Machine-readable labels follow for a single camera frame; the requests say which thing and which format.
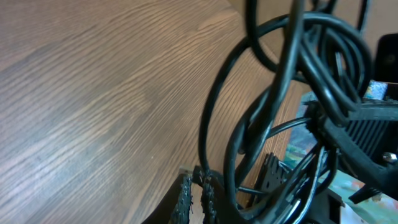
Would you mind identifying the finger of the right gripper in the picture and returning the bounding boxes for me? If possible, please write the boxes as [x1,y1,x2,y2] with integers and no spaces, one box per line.
[254,152,289,195]
[306,101,397,204]

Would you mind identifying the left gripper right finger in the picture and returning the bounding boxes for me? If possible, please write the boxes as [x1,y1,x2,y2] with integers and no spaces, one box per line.
[192,166,246,224]

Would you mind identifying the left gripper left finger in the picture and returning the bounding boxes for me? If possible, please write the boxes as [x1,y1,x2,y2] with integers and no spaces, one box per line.
[142,174,192,224]

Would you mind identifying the black usb cables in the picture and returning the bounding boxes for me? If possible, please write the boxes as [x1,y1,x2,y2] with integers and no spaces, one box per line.
[198,0,374,224]

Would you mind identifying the cardboard sheet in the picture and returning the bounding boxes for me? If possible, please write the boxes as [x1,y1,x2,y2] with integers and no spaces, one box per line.
[256,0,397,57]

